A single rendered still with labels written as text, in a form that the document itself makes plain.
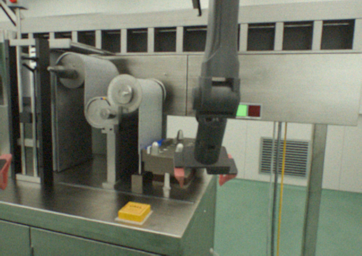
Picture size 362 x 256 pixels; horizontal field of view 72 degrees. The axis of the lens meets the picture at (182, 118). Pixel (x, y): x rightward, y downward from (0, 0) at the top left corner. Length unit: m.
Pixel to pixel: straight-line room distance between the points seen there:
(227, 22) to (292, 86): 0.79
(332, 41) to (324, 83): 0.21
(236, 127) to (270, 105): 2.39
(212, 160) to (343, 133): 3.25
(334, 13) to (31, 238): 1.41
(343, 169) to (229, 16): 3.47
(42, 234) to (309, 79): 1.17
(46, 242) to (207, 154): 0.65
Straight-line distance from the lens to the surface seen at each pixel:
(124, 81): 0.99
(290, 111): 1.21
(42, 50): 1.07
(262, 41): 1.30
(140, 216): 0.75
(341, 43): 1.34
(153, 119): 1.10
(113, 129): 0.96
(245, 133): 3.58
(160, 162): 0.93
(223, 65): 0.45
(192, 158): 0.56
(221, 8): 0.46
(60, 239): 0.95
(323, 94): 1.23
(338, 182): 3.86
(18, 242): 1.08
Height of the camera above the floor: 1.27
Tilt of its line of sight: 6 degrees down
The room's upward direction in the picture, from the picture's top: 2 degrees clockwise
